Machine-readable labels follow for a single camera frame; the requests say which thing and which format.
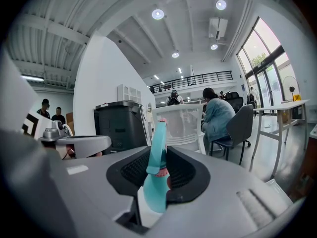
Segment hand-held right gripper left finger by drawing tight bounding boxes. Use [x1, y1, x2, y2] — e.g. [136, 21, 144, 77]
[106, 146, 151, 198]

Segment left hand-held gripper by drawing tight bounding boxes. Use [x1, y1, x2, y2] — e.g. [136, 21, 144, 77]
[21, 110, 112, 159]

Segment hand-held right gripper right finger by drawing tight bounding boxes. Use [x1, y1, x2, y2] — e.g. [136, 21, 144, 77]
[165, 146, 211, 204]

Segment teal plastic bottle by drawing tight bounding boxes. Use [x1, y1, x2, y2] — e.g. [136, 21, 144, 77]
[143, 117, 172, 214]

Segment white arched tube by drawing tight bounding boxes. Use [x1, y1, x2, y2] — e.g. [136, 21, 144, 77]
[62, 123, 74, 137]

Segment stacked cardboard boxes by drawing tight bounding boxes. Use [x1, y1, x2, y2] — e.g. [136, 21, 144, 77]
[65, 112, 75, 136]

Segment large black printer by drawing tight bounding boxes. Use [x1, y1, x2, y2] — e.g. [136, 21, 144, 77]
[94, 100, 151, 155]

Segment white mesh office chair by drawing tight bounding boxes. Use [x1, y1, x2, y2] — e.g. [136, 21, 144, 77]
[151, 103, 207, 155]

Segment white arched shelf unit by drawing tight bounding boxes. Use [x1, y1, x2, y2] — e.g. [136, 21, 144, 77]
[116, 83, 142, 104]

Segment grey shell chair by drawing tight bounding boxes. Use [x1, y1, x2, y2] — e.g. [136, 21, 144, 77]
[210, 104, 255, 166]

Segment ceiling tube light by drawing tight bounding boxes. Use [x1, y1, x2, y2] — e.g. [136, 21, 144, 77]
[20, 75, 45, 82]

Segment black office chair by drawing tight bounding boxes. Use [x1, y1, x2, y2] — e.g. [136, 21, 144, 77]
[225, 91, 245, 108]

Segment black balcony railing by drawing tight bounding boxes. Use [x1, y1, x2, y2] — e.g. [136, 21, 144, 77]
[149, 70, 234, 94]

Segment small cardboard box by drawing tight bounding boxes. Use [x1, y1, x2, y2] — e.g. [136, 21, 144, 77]
[282, 109, 293, 124]

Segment white desk with white legs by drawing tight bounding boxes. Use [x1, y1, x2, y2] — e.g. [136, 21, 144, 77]
[249, 99, 311, 179]

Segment standing fan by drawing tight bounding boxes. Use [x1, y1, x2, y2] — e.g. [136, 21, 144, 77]
[282, 75, 301, 102]

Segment white ceiling air conditioner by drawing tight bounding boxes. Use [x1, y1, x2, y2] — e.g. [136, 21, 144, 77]
[208, 17, 229, 40]

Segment large glass window wall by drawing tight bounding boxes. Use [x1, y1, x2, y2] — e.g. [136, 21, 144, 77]
[236, 17, 301, 114]

